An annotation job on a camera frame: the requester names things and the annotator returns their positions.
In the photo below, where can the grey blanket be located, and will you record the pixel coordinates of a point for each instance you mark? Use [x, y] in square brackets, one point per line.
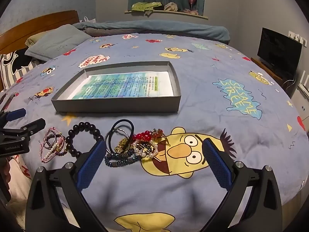
[108, 31]

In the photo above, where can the teal fleece blanket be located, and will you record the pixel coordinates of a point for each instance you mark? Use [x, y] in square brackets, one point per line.
[157, 26]

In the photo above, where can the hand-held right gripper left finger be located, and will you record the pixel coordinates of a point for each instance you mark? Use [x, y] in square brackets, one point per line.
[93, 164]

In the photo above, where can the printed paper sheet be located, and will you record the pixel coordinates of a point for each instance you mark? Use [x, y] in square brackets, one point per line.
[120, 84]

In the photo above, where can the black television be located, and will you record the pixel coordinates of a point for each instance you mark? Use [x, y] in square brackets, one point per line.
[278, 49]

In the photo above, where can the white mattress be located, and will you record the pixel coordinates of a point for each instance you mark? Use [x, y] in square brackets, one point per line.
[292, 198]

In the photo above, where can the striped black white pillow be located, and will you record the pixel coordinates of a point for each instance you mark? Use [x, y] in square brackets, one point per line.
[14, 65]

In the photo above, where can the white plastic bag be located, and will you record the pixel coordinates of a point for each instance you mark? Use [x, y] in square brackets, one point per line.
[88, 19]

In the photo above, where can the person's left hand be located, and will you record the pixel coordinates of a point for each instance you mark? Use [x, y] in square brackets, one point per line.
[5, 174]

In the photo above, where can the grey cardboard box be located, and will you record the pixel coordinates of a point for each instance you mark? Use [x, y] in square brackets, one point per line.
[115, 106]

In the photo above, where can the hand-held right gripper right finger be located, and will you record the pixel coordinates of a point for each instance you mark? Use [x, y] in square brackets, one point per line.
[216, 162]

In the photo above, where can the grey-blue pillow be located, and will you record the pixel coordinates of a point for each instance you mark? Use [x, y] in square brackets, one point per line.
[58, 41]

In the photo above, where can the blue cartoon printed bedspread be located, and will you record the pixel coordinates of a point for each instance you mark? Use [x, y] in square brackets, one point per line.
[205, 106]

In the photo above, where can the beige plush toy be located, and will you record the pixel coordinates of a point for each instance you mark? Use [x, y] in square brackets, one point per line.
[171, 6]

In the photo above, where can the pink plush toy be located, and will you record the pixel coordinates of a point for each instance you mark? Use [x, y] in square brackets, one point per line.
[190, 11]

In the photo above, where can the window sill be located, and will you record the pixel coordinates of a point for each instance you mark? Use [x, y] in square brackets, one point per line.
[169, 13]

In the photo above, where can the beige fluffy cloth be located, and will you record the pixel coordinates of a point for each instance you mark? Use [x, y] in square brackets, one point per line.
[14, 198]

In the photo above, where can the thin silver bangle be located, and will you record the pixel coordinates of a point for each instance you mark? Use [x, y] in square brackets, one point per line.
[125, 131]

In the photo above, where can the white wall sockets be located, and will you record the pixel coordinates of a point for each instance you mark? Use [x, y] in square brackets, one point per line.
[298, 38]

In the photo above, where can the white red printed cloth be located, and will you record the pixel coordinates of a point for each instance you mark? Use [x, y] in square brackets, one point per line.
[21, 166]

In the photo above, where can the gold filigree ornament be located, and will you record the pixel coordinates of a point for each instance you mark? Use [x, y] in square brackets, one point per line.
[158, 134]

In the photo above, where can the wooden headboard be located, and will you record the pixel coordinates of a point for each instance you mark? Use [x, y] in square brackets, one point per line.
[36, 24]

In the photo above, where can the olive pillow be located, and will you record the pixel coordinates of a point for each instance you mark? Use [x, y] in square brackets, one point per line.
[35, 37]

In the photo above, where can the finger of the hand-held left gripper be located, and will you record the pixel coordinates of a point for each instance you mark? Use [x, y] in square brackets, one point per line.
[15, 114]
[31, 127]

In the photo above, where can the wooden television stand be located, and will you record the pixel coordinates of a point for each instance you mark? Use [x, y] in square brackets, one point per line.
[265, 69]

